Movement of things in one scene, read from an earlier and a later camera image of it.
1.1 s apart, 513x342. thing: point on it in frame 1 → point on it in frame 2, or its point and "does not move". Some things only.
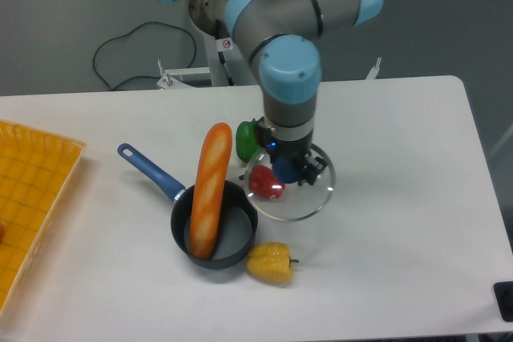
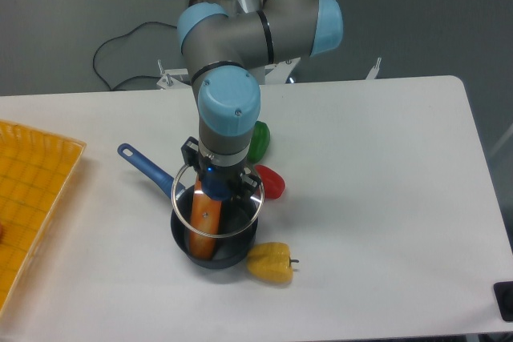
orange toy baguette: [209, 190] does not move
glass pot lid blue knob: [287, 170] → [208, 207]
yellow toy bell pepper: [270, 261] does not move
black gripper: [297, 149] → [231, 173]
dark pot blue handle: [238, 225] does not move
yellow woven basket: [36, 169] does not move
